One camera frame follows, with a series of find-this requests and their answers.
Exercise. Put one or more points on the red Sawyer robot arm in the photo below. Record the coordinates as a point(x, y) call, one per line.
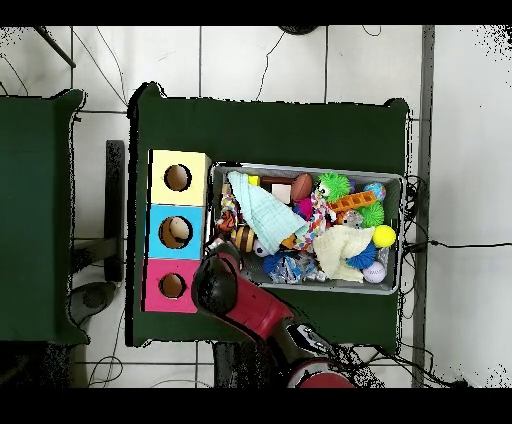
point(256, 308)

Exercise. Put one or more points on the wooden box with three holes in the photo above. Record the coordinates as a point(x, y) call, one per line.
point(160, 192)

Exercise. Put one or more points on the mint green quilted cloth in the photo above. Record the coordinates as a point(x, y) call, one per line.
point(264, 212)

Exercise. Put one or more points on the brown yellow striped bee toy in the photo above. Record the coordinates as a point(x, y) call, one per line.
point(244, 238)

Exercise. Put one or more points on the brown toy football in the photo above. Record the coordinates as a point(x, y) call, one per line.
point(301, 188)

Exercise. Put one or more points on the dark green table cloth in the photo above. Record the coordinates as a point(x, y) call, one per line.
point(36, 220)
point(280, 132)

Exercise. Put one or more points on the green spiky ball with eyes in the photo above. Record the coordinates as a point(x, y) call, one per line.
point(336, 186)

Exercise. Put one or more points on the cream knitted cloth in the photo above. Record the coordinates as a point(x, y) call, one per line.
point(336, 248)

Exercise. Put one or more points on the orange building block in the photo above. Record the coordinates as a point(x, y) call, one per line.
point(352, 201)

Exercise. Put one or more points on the yellow ball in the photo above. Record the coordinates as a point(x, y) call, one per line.
point(384, 236)

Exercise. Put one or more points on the white baseball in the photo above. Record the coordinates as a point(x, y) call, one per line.
point(374, 272)

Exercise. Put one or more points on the black flat panel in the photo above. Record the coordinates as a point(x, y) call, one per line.
point(114, 208)

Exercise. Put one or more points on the grey rounded stand foot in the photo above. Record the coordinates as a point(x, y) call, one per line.
point(92, 300)

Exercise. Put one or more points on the black round base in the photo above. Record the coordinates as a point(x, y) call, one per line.
point(298, 29)

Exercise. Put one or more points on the black rod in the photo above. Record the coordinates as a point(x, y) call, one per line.
point(56, 47)

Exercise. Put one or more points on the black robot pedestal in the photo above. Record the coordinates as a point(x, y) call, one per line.
point(240, 368)

